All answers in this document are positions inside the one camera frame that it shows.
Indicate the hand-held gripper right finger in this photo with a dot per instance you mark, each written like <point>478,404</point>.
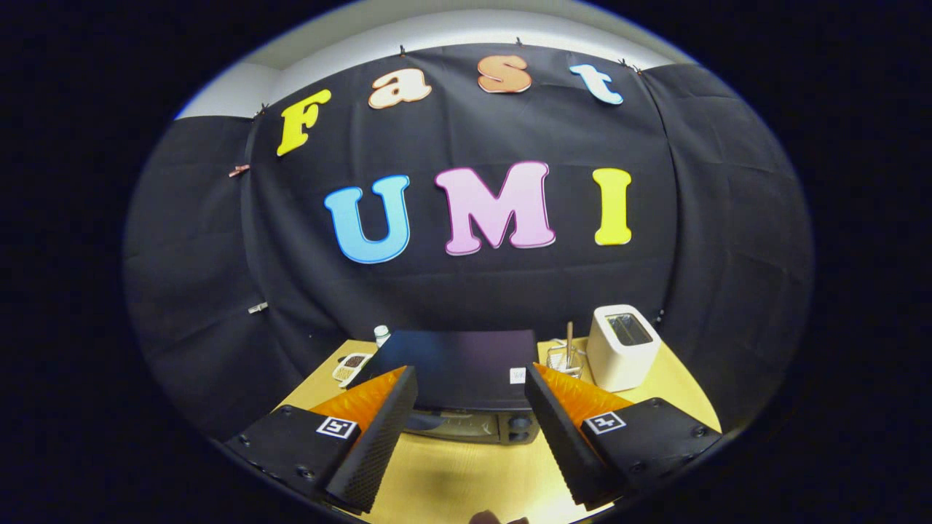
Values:
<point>557,433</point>

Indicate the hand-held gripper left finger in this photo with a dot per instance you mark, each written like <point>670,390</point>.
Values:
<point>378,437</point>

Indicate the glass toaster oven door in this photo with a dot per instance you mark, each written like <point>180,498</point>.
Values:
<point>451,426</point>

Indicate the black toaster oven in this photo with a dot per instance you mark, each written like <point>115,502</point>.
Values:
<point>459,364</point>

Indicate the small black oven knob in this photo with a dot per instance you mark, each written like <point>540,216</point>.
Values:
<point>518,437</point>

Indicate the large black oven knob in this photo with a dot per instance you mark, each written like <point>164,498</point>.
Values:
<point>520,421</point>

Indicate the white pop-up toaster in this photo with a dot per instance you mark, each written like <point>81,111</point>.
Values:
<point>619,364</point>

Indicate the clear glass cup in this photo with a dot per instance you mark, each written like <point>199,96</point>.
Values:
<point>564,367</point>

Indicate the small white snack tray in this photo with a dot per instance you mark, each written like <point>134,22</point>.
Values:
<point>352,370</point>

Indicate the wooden stick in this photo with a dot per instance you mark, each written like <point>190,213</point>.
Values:
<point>569,335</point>

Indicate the small white bottle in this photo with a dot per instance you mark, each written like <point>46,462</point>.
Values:
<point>381,336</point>

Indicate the white clip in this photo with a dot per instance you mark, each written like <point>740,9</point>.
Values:
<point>258,308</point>

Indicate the pink clip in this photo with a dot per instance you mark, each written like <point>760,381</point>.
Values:
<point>239,170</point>

